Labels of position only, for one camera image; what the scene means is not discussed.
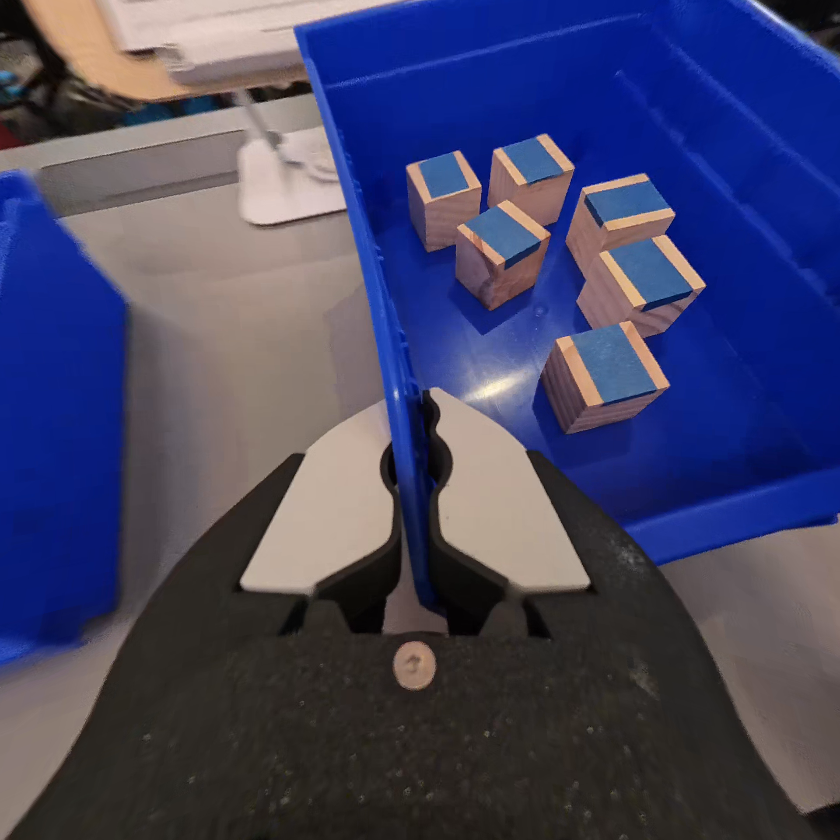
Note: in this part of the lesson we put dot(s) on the cluster of wooden cubes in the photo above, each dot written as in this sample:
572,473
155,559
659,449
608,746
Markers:
610,367

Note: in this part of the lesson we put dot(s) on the grey desk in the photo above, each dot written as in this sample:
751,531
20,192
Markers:
229,328

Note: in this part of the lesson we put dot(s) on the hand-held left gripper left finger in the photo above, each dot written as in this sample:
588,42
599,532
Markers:
328,518

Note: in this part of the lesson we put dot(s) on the blue plastic bin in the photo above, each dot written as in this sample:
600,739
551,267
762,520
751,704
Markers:
59,426
754,367

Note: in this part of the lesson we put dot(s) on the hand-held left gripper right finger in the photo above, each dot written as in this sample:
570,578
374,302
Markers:
505,518

